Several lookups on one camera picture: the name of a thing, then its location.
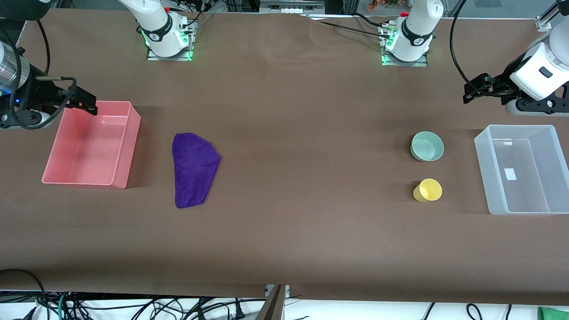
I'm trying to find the yellow plastic cup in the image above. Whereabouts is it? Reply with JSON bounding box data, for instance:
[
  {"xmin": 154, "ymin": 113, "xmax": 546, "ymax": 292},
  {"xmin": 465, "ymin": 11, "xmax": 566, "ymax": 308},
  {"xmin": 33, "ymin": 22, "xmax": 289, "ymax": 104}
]
[{"xmin": 413, "ymin": 178, "xmax": 443, "ymax": 203}]

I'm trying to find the purple microfibre cloth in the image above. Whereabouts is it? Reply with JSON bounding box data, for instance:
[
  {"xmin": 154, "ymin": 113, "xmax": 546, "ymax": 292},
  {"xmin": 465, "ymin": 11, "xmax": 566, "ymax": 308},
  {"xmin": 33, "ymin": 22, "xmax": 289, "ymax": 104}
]
[{"xmin": 172, "ymin": 132, "xmax": 222, "ymax": 209}]

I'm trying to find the pale green bowl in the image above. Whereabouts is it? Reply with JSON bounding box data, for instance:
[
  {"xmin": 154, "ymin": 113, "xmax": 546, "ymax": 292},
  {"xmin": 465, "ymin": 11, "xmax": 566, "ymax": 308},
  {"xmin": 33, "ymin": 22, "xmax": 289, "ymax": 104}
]
[{"xmin": 410, "ymin": 131, "xmax": 445, "ymax": 162}]

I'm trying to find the green cloth scrap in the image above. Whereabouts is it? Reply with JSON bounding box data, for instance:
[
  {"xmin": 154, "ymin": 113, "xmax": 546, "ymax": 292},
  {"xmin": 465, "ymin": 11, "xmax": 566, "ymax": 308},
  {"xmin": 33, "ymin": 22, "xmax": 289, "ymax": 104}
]
[{"xmin": 537, "ymin": 306, "xmax": 569, "ymax": 320}]

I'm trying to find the pink plastic bin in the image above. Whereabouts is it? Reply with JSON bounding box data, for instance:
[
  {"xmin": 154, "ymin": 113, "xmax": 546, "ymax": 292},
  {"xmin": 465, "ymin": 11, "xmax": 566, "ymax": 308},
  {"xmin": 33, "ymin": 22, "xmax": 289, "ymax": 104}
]
[{"xmin": 41, "ymin": 101, "xmax": 142, "ymax": 190}]

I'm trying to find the clear plastic bin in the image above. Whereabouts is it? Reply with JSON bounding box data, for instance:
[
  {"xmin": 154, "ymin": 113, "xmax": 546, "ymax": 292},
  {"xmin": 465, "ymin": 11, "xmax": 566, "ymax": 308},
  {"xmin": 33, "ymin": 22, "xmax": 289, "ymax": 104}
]
[{"xmin": 474, "ymin": 124, "xmax": 569, "ymax": 216}]

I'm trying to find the grey background device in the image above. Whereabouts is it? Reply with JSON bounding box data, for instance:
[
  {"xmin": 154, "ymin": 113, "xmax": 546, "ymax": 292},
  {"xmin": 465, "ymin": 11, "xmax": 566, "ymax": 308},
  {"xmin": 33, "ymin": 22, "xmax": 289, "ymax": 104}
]
[{"xmin": 260, "ymin": 0, "xmax": 325, "ymax": 14}]

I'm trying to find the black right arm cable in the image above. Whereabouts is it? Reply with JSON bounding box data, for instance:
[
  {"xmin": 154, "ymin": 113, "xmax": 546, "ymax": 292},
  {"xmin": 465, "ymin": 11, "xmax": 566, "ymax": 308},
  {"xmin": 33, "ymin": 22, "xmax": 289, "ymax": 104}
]
[{"xmin": 0, "ymin": 20, "xmax": 77, "ymax": 130}]

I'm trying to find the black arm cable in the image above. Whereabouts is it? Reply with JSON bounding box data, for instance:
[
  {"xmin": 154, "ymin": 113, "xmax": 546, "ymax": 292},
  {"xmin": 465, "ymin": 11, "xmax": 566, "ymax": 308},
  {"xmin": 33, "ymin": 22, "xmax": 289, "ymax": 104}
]
[
  {"xmin": 0, "ymin": 20, "xmax": 77, "ymax": 130},
  {"xmin": 449, "ymin": 0, "xmax": 494, "ymax": 96}
]

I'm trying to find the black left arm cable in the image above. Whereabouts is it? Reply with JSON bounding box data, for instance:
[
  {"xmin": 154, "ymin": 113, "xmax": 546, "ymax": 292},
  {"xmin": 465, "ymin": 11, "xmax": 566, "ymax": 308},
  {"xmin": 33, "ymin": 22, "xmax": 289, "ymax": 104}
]
[{"xmin": 449, "ymin": 0, "xmax": 494, "ymax": 96}]

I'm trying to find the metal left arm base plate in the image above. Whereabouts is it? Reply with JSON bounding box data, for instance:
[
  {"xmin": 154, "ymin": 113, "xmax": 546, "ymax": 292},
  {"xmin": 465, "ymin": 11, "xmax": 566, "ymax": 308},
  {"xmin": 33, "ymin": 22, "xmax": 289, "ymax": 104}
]
[{"xmin": 380, "ymin": 22, "xmax": 429, "ymax": 68}]

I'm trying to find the aluminium frame profile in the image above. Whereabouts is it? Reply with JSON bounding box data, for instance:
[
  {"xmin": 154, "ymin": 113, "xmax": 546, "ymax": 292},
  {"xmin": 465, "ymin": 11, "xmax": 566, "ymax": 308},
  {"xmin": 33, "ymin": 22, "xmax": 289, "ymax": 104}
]
[{"xmin": 535, "ymin": 2, "xmax": 561, "ymax": 32}]

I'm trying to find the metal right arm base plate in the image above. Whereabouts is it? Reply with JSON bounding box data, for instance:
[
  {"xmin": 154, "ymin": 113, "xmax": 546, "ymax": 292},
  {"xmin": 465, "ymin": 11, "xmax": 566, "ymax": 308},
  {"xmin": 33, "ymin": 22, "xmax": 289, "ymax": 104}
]
[{"xmin": 146, "ymin": 20, "xmax": 197, "ymax": 61}]

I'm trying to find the black cable on table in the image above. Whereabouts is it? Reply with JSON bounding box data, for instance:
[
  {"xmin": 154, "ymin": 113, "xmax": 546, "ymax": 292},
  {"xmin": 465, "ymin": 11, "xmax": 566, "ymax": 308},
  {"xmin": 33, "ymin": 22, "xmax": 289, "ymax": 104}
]
[
  {"xmin": 307, "ymin": 16, "xmax": 393, "ymax": 39},
  {"xmin": 353, "ymin": 12, "xmax": 399, "ymax": 28}
]

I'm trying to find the black floor cable loop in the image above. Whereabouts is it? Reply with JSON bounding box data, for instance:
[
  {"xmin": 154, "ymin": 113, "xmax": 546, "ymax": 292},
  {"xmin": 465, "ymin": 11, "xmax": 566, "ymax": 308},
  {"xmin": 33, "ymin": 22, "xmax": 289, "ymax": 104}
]
[{"xmin": 0, "ymin": 268, "xmax": 48, "ymax": 320}]

